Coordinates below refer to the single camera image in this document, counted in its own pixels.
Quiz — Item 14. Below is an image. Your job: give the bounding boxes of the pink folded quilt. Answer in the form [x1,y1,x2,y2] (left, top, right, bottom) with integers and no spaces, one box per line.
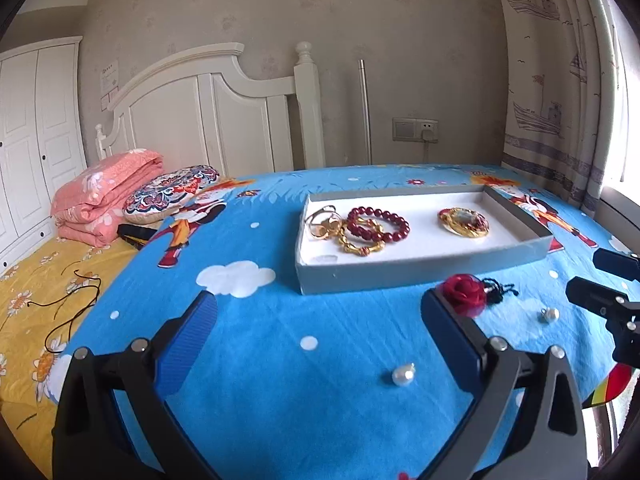
[51,148,164,247]

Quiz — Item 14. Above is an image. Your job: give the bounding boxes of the grey shallow tray box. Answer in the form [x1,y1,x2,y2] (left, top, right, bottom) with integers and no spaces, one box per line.
[295,184,552,295]

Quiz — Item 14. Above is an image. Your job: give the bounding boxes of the wall paper notice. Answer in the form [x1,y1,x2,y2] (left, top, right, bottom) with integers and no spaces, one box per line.
[100,60,119,112]

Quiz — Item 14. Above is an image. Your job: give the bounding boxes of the yellow floral bedsheet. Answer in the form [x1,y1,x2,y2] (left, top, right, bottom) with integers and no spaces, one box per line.
[1,237,136,478]

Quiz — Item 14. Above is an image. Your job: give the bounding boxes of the black cord on bed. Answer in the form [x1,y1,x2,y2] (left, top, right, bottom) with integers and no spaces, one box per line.
[24,268,104,356]

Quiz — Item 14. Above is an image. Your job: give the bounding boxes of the jade pendant pink knot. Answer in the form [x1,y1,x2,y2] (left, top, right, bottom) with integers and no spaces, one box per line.
[449,208,477,226]

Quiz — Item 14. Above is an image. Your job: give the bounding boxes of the dark red bead bracelet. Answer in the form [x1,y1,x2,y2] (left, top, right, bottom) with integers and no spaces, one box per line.
[346,205,412,245]

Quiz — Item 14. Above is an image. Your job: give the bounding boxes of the white bed headboard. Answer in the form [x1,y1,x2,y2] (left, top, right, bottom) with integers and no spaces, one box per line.
[96,41,326,177]

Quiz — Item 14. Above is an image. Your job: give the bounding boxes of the black fan on bed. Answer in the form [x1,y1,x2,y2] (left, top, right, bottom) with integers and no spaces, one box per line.
[117,223,156,250]

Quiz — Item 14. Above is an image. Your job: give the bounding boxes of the wall switch socket panel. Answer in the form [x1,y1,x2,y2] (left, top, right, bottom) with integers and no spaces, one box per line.
[392,117,439,143]

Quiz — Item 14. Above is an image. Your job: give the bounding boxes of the gold bangle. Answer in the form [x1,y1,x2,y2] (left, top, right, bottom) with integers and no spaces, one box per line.
[438,207,490,238]

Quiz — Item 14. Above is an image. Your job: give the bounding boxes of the red fabric rose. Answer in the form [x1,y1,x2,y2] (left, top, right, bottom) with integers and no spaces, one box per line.
[437,274,488,318]

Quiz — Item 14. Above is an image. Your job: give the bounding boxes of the green pendant black cord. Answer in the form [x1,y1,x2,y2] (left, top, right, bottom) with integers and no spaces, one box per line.
[482,277,520,306]

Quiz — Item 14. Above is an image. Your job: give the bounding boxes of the silver gold ring bangles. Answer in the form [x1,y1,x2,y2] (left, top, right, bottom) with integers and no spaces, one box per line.
[305,205,343,240]

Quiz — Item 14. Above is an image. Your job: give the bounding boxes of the white wardrobe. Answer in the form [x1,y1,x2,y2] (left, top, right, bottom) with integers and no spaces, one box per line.
[0,36,87,274]

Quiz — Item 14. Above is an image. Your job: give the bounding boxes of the silver metal pole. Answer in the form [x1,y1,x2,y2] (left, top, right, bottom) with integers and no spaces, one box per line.
[358,58,373,165]

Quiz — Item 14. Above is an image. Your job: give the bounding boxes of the patterned pillow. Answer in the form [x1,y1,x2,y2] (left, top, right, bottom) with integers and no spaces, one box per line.
[122,165,220,226]

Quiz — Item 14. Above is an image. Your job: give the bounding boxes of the ship print curtain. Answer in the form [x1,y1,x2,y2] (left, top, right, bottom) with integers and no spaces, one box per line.
[500,0,615,216]

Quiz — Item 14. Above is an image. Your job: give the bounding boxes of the gold chain bracelet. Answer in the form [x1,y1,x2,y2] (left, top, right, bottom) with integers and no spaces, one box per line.
[335,224,388,258]

